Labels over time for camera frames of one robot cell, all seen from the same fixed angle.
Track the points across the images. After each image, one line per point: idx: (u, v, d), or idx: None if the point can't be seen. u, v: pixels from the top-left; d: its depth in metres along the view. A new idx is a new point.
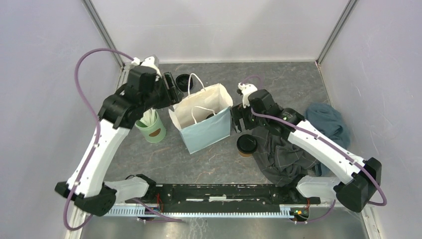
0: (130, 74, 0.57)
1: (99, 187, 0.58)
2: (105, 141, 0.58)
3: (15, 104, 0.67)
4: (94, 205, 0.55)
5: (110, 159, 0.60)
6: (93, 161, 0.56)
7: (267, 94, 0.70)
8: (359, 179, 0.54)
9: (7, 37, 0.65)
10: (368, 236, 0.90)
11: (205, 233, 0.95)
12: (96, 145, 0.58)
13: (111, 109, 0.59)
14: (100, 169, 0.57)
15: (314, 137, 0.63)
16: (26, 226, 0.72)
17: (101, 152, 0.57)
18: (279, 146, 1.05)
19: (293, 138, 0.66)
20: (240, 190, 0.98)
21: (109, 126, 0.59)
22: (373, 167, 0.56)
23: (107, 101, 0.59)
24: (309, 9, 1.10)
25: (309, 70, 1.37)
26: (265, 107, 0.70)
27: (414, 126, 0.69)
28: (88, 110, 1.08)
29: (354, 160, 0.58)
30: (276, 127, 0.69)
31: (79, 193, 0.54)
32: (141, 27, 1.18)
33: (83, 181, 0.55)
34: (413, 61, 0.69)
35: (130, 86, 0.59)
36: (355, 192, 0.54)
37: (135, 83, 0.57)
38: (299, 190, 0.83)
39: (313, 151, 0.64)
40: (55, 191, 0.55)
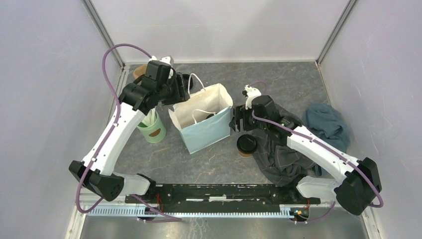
0: (149, 66, 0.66)
1: (112, 168, 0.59)
2: (124, 121, 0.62)
3: (15, 103, 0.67)
4: (106, 185, 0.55)
5: (124, 142, 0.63)
6: (111, 139, 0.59)
7: (270, 101, 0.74)
8: (353, 177, 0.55)
9: (7, 37, 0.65)
10: (368, 236, 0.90)
11: (205, 233, 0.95)
12: (116, 124, 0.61)
13: (131, 95, 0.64)
14: (116, 148, 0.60)
15: (309, 140, 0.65)
16: (26, 225, 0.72)
17: (120, 131, 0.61)
18: (279, 146, 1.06)
19: (290, 142, 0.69)
20: (240, 190, 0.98)
21: (128, 108, 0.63)
22: (368, 166, 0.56)
23: (126, 88, 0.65)
24: (309, 9, 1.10)
25: (309, 70, 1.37)
26: (267, 113, 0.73)
27: (414, 126, 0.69)
28: (88, 109, 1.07)
29: (347, 160, 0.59)
30: (275, 133, 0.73)
31: (95, 169, 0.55)
32: (141, 27, 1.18)
33: (100, 158, 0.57)
34: (413, 61, 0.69)
35: (148, 76, 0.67)
36: (348, 190, 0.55)
37: (154, 72, 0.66)
38: (299, 190, 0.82)
39: (310, 153, 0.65)
40: (70, 169, 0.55)
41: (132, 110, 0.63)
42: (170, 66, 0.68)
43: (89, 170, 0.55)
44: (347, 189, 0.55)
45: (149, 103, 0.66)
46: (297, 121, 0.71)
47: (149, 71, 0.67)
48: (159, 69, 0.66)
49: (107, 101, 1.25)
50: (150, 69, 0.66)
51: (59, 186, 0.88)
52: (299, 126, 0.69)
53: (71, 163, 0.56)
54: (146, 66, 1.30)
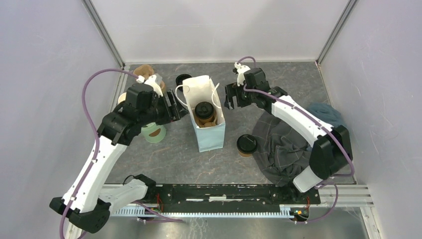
0: (128, 93, 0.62)
1: (94, 201, 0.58)
2: (103, 156, 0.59)
3: (16, 103, 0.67)
4: (88, 222, 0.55)
5: (107, 174, 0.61)
6: (90, 177, 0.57)
7: (260, 71, 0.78)
8: (322, 138, 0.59)
9: (8, 38, 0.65)
10: (368, 236, 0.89)
11: (205, 233, 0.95)
12: (94, 160, 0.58)
13: (110, 127, 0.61)
14: (97, 184, 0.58)
15: (290, 107, 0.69)
16: (27, 225, 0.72)
17: (99, 167, 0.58)
18: (279, 146, 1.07)
19: (274, 109, 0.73)
20: (240, 190, 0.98)
21: (107, 142, 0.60)
22: (340, 132, 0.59)
23: (106, 118, 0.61)
24: (309, 10, 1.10)
25: (309, 71, 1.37)
26: (256, 82, 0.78)
27: (413, 126, 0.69)
28: (87, 109, 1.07)
29: (321, 125, 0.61)
30: (262, 101, 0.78)
31: (74, 208, 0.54)
32: (141, 27, 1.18)
33: (79, 195, 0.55)
34: (413, 61, 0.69)
35: (128, 103, 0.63)
36: (316, 150, 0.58)
37: (134, 101, 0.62)
38: (297, 186, 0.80)
39: (290, 119, 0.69)
40: (51, 207, 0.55)
41: (112, 146, 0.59)
42: (151, 91, 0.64)
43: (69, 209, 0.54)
44: (316, 150, 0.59)
45: (129, 134, 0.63)
46: (283, 91, 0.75)
47: (129, 100, 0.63)
48: (139, 97, 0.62)
49: (106, 101, 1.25)
50: (130, 96, 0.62)
51: (60, 186, 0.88)
52: (284, 95, 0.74)
53: (51, 201, 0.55)
54: (146, 65, 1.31)
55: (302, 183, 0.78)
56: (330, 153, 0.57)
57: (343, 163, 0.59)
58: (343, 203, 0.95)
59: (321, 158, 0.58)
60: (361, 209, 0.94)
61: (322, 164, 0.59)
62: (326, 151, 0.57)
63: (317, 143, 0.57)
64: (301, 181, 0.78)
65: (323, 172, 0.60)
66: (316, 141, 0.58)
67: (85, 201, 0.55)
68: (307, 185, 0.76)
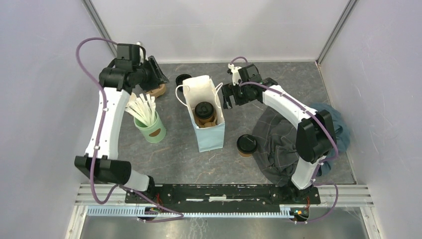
0: (119, 48, 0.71)
1: (115, 152, 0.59)
2: (113, 104, 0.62)
3: (16, 103, 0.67)
4: (119, 166, 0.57)
5: (119, 127, 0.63)
6: (107, 125, 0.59)
7: (253, 65, 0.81)
8: (306, 121, 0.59)
9: (8, 38, 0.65)
10: (368, 236, 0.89)
11: (205, 233, 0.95)
12: (106, 109, 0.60)
13: (109, 77, 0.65)
14: (114, 132, 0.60)
15: (279, 95, 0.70)
16: (27, 225, 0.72)
17: (112, 113, 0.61)
18: (278, 146, 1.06)
19: (265, 97, 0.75)
20: (240, 190, 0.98)
21: (111, 91, 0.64)
22: (323, 115, 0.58)
23: (102, 72, 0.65)
24: (309, 10, 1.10)
25: (309, 71, 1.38)
26: (249, 75, 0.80)
27: (414, 126, 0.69)
28: (87, 109, 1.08)
29: (305, 108, 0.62)
30: (254, 90, 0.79)
31: (103, 155, 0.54)
32: (141, 27, 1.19)
33: (102, 144, 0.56)
34: (413, 61, 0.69)
35: (120, 58, 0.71)
36: (300, 132, 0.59)
37: (127, 53, 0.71)
38: (295, 184, 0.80)
39: (279, 107, 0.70)
40: (76, 164, 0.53)
41: (117, 92, 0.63)
42: (139, 46, 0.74)
43: (96, 159, 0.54)
44: (300, 132, 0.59)
45: (130, 82, 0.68)
46: (273, 81, 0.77)
47: (120, 54, 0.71)
48: (131, 49, 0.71)
49: None
50: (121, 50, 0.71)
51: (60, 186, 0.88)
52: (274, 84, 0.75)
53: (75, 159, 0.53)
54: None
55: (299, 180, 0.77)
56: (314, 135, 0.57)
57: (330, 147, 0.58)
58: (343, 203, 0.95)
59: (305, 140, 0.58)
60: (361, 209, 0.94)
61: (306, 146, 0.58)
62: (309, 132, 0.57)
63: (300, 125, 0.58)
64: (299, 178, 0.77)
65: (309, 155, 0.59)
66: (300, 123, 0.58)
67: (109, 147, 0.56)
68: (304, 179, 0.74)
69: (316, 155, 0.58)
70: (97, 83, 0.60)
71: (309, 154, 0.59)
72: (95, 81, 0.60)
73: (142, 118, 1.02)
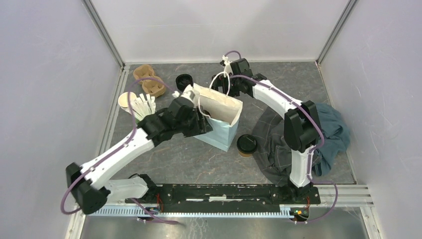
0: (173, 102, 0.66)
1: (104, 182, 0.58)
2: (134, 145, 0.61)
3: (16, 104, 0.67)
4: (90, 199, 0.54)
5: (125, 164, 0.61)
6: (115, 157, 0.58)
7: (244, 59, 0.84)
8: (292, 110, 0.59)
9: (8, 38, 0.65)
10: (368, 236, 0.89)
11: (205, 233, 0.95)
12: (126, 144, 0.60)
13: (148, 126, 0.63)
14: (116, 167, 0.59)
15: (267, 88, 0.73)
16: (27, 226, 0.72)
17: (126, 152, 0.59)
18: (278, 146, 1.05)
19: (255, 92, 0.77)
20: (240, 190, 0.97)
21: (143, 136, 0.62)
22: (308, 106, 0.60)
23: (148, 118, 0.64)
24: (310, 9, 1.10)
25: (309, 71, 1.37)
26: (241, 69, 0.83)
27: (413, 126, 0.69)
28: (87, 109, 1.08)
29: (292, 100, 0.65)
30: (245, 85, 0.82)
31: (88, 179, 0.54)
32: (141, 27, 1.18)
33: (98, 169, 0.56)
34: (413, 62, 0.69)
35: (169, 111, 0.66)
36: (286, 122, 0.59)
37: (175, 110, 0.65)
38: (292, 180, 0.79)
39: (268, 100, 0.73)
40: (68, 168, 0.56)
41: (146, 139, 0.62)
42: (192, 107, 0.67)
43: (83, 178, 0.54)
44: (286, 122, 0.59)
45: (162, 136, 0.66)
46: (263, 76, 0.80)
47: (171, 107, 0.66)
48: (181, 109, 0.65)
49: (106, 102, 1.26)
50: (173, 106, 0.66)
51: (59, 186, 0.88)
52: (264, 79, 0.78)
53: (72, 164, 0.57)
54: (146, 66, 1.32)
55: (296, 177, 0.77)
56: (299, 124, 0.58)
57: (314, 135, 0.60)
58: (343, 203, 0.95)
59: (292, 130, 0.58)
60: (361, 209, 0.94)
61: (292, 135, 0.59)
62: (296, 122, 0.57)
63: (286, 115, 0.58)
64: (295, 175, 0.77)
65: (295, 144, 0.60)
66: (286, 113, 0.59)
67: (100, 176, 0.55)
68: (299, 176, 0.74)
69: (302, 144, 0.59)
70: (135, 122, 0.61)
71: (295, 143, 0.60)
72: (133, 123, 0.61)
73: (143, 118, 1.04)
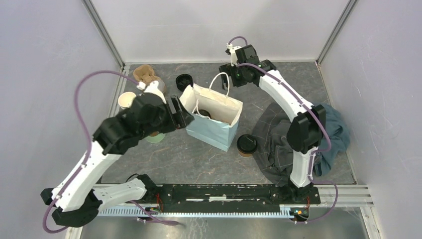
0: (135, 100, 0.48)
1: (82, 199, 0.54)
2: (92, 164, 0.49)
3: (16, 104, 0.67)
4: (71, 220, 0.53)
5: (96, 179, 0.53)
6: (75, 181, 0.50)
7: (251, 46, 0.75)
8: (301, 115, 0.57)
9: (8, 37, 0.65)
10: (368, 236, 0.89)
11: (205, 233, 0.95)
12: (83, 165, 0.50)
13: (105, 133, 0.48)
14: (84, 187, 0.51)
15: (277, 82, 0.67)
16: (27, 226, 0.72)
17: (84, 174, 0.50)
18: (279, 146, 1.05)
19: (262, 82, 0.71)
20: (240, 190, 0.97)
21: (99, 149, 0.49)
22: (318, 110, 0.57)
23: (104, 123, 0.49)
24: (310, 9, 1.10)
25: (309, 71, 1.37)
26: (245, 57, 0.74)
27: (413, 126, 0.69)
28: (87, 109, 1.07)
29: (302, 102, 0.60)
30: (251, 72, 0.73)
31: (58, 207, 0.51)
32: (141, 27, 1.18)
33: (64, 195, 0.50)
34: (413, 61, 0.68)
35: (131, 112, 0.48)
36: (294, 125, 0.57)
37: (136, 112, 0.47)
38: (293, 180, 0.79)
39: (275, 95, 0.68)
40: (41, 195, 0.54)
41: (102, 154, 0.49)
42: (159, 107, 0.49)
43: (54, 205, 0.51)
44: (294, 125, 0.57)
45: (126, 145, 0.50)
46: (273, 65, 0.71)
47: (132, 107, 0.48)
48: (144, 110, 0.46)
49: (106, 102, 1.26)
50: (134, 105, 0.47)
51: None
52: (273, 69, 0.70)
53: (42, 192, 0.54)
54: (146, 65, 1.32)
55: (297, 177, 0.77)
56: (307, 129, 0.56)
57: (318, 137, 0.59)
58: (343, 203, 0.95)
59: (298, 134, 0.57)
60: (361, 209, 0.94)
61: (298, 138, 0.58)
62: (304, 128, 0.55)
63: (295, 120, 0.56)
64: (296, 175, 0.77)
65: (298, 146, 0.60)
66: (295, 117, 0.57)
67: (67, 203, 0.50)
68: (300, 176, 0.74)
69: (305, 146, 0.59)
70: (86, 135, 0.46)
71: (299, 145, 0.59)
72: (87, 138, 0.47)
73: None
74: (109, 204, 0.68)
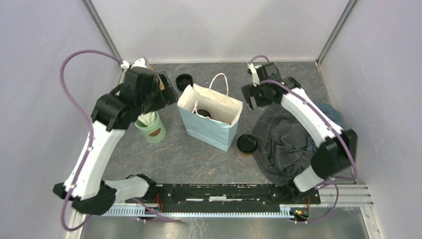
0: (128, 74, 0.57)
1: (96, 186, 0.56)
2: (99, 143, 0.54)
3: (16, 104, 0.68)
4: (92, 206, 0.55)
5: (105, 162, 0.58)
6: (88, 164, 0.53)
7: (272, 63, 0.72)
8: (329, 140, 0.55)
9: (8, 37, 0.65)
10: (368, 236, 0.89)
11: (205, 233, 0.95)
12: (90, 148, 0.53)
13: (105, 110, 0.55)
14: (97, 170, 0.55)
15: (302, 102, 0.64)
16: (26, 225, 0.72)
17: (95, 155, 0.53)
18: (278, 146, 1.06)
19: (285, 101, 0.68)
20: (240, 190, 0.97)
21: (102, 128, 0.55)
22: (348, 135, 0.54)
23: (100, 101, 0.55)
24: (310, 9, 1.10)
25: (309, 71, 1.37)
26: (267, 74, 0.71)
27: (413, 126, 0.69)
28: (87, 109, 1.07)
29: (331, 125, 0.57)
30: (272, 90, 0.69)
31: (76, 196, 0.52)
32: (141, 27, 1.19)
33: (79, 183, 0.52)
34: (413, 61, 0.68)
35: (125, 86, 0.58)
36: (321, 151, 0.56)
37: (133, 82, 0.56)
38: (296, 184, 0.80)
39: (300, 115, 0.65)
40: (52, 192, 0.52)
41: (107, 131, 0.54)
42: (152, 75, 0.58)
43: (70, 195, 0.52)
44: (321, 149, 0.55)
45: (127, 119, 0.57)
46: (297, 82, 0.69)
47: (127, 81, 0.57)
48: (140, 78, 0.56)
49: None
50: (129, 77, 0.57)
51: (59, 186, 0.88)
52: (297, 87, 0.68)
53: (53, 188, 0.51)
54: None
55: (302, 184, 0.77)
56: (335, 156, 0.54)
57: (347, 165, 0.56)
58: (343, 203, 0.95)
59: (326, 160, 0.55)
60: (361, 209, 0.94)
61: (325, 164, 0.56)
62: (332, 154, 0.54)
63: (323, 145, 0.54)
64: (302, 182, 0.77)
65: (325, 172, 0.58)
66: (322, 142, 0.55)
67: (86, 188, 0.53)
68: (307, 184, 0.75)
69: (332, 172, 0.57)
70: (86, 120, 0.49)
71: (326, 171, 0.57)
72: (85, 117, 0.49)
73: (142, 117, 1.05)
74: (119, 195, 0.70)
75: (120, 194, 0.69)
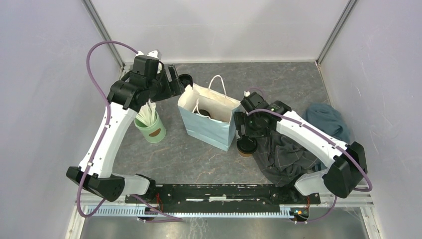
0: (136, 61, 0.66)
1: (110, 169, 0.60)
2: (116, 122, 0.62)
3: (16, 104, 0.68)
4: (107, 187, 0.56)
5: (118, 145, 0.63)
6: (105, 143, 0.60)
7: (254, 94, 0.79)
8: (339, 159, 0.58)
9: (8, 37, 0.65)
10: (368, 236, 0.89)
11: (205, 234, 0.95)
12: (108, 125, 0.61)
13: (120, 93, 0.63)
14: (112, 150, 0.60)
15: (298, 125, 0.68)
16: (26, 225, 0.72)
17: (112, 132, 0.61)
18: (279, 146, 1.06)
19: (280, 127, 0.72)
20: (240, 190, 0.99)
21: (118, 108, 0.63)
22: (355, 150, 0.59)
23: (115, 86, 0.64)
24: (310, 10, 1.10)
25: (309, 71, 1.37)
26: (253, 104, 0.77)
27: (414, 126, 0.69)
28: (87, 109, 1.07)
29: (335, 144, 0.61)
30: (265, 118, 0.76)
31: (93, 174, 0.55)
32: (141, 27, 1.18)
33: (96, 162, 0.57)
34: (413, 61, 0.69)
35: (136, 72, 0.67)
36: (333, 172, 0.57)
37: (142, 67, 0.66)
38: (297, 188, 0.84)
39: (299, 138, 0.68)
40: (68, 175, 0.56)
41: (124, 110, 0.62)
42: (158, 60, 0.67)
43: (87, 175, 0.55)
44: (333, 171, 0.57)
45: (139, 100, 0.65)
46: (286, 107, 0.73)
47: (137, 67, 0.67)
48: (148, 63, 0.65)
49: None
50: (138, 64, 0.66)
51: (59, 186, 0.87)
52: (288, 111, 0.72)
53: (68, 170, 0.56)
54: None
55: (306, 189, 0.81)
56: (349, 174, 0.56)
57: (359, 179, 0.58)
58: (344, 203, 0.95)
59: (340, 179, 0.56)
60: (361, 209, 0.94)
61: (339, 183, 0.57)
62: (346, 172, 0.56)
63: (335, 166, 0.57)
64: (307, 189, 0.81)
65: (340, 191, 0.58)
66: (334, 163, 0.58)
67: (102, 165, 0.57)
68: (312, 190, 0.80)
69: (349, 190, 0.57)
70: (105, 100, 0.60)
71: (342, 191, 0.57)
72: (104, 98, 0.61)
73: (142, 117, 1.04)
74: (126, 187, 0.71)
75: (126, 185, 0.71)
